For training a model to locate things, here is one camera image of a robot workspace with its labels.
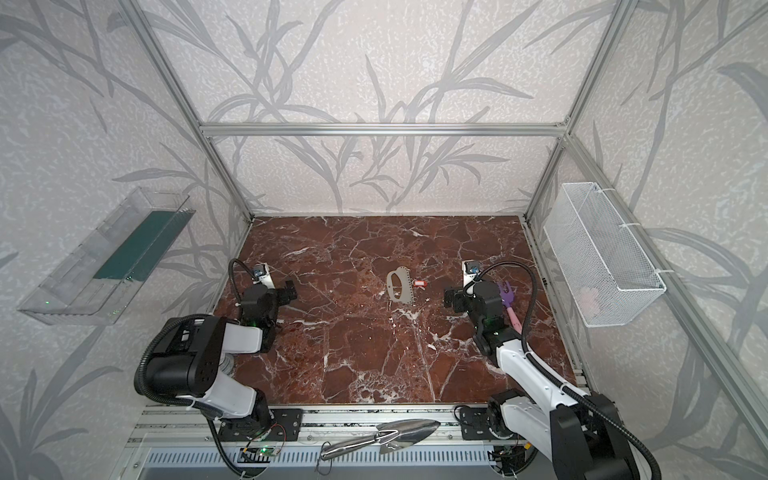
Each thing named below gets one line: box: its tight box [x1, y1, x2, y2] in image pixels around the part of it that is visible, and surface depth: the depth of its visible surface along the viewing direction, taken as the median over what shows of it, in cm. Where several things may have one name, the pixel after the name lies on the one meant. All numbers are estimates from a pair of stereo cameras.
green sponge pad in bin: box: [93, 210, 196, 282], surface depth 70 cm
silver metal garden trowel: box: [320, 418, 441, 459], surface depth 72 cm
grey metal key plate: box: [386, 266, 414, 304], surface depth 102 cm
